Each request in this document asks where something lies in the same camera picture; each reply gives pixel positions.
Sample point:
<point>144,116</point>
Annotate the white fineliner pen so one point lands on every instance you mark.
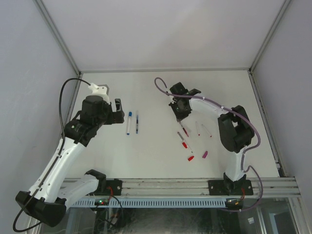
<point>206,129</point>
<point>197,128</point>

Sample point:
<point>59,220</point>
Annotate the blue gel pen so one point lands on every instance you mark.
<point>137,121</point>

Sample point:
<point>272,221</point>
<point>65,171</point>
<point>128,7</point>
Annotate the blue white marker pen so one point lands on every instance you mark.
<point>129,123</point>

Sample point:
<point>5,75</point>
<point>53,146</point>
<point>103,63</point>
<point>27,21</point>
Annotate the blue cable duct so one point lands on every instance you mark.
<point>203,202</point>

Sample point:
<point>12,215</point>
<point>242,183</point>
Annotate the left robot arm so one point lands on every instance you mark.
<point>46,201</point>

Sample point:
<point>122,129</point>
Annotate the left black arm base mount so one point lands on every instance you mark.
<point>114,187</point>

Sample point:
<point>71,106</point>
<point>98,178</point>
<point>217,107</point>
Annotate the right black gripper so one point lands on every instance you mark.
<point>182,114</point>

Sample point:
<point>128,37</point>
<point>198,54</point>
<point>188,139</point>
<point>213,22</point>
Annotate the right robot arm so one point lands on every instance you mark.
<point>234,131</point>

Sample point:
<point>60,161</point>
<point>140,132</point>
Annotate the thin white red-tip pen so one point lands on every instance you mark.
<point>183,140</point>

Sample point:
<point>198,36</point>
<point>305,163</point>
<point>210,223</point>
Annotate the red gel pen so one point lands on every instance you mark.
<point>184,129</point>

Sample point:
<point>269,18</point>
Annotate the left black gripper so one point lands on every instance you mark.
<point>117,114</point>

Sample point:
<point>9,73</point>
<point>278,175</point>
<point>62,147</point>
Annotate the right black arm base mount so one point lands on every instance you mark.
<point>217,187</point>

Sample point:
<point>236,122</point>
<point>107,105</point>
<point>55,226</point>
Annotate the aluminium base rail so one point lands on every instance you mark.
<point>274,187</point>

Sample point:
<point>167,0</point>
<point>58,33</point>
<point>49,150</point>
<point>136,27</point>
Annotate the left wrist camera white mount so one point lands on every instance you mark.
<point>100,90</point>

